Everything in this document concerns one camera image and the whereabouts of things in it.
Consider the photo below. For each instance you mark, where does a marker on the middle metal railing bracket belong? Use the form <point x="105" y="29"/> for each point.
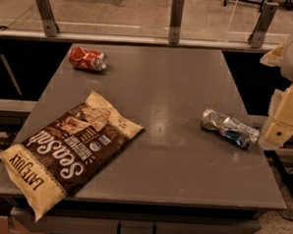
<point x="177" y="10"/>

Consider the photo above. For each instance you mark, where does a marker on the black stand base background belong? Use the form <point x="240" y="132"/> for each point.
<point x="260" y="4"/>

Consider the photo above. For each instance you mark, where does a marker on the metal railing bracket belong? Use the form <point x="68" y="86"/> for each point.
<point x="177" y="10"/>
<point x="256" y="38"/>
<point x="48" y="21"/>

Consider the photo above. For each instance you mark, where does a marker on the crushed red soda can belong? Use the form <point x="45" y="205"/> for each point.
<point x="86" y="59"/>

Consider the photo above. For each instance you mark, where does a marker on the right metal railing bracket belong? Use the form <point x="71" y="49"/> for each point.
<point x="256" y="38"/>

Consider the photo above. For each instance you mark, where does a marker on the brown sea salt chip bag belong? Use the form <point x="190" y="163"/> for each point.
<point x="63" y="156"/>

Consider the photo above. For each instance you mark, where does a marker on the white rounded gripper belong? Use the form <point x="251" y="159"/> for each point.
<point x="279" y="128"/>

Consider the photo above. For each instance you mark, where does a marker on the silver blue redbull can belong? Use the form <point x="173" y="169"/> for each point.
<point x="237" y="132"/>

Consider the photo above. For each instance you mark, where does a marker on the grey drawer with black handle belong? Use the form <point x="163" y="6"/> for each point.
<point x="93" y="222"/>

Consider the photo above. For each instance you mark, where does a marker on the left metal railing bracket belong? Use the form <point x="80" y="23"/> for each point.
<point x="48" y="21"/>

